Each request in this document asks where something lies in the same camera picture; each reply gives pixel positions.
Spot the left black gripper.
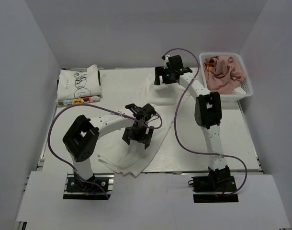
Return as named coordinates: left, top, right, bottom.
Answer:
left=122, top=123, right=154, bottom=149

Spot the white red print t-shirt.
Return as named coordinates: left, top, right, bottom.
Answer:
left=94, top=74, right=182, bottom=177

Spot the pink t-shirt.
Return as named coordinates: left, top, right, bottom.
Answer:
left=203, top=55, right=247, bottom=94

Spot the plain white t-shirt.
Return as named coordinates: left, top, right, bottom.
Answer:
left=232, top=86, right=246, bottom=95

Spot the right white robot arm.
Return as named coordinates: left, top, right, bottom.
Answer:
left=154, top=55, right=231, bottom=191

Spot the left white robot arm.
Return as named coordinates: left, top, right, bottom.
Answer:
left=63, top=103, right=157, bottom=191

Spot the folded colourful cartoon t-shirt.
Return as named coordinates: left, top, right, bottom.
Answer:
left=56, top=96, right=101, bottom=106

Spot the folded white cartoon t-shirt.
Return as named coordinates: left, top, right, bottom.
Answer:
left=57, top=65, right=102, bottom=101

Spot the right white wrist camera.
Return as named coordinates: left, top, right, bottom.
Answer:
left=161, top=55, right=171, bottom=69

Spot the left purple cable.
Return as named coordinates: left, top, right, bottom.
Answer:
left=47, top=102, right=163, bottom=200

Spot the purple cable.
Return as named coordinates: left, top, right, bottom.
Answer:
left=47, top=102, right=163, bottom=200
left=161, top=48, right=248, bottom=197

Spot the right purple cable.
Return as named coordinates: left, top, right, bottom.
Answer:
left=161, top=48, right=248, bottom=197

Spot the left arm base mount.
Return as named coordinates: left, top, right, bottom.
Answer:
left=63, top=174, right=114, bottom=200

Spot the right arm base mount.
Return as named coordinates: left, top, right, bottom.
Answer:
left=188, top=176, right=239, bottom=203

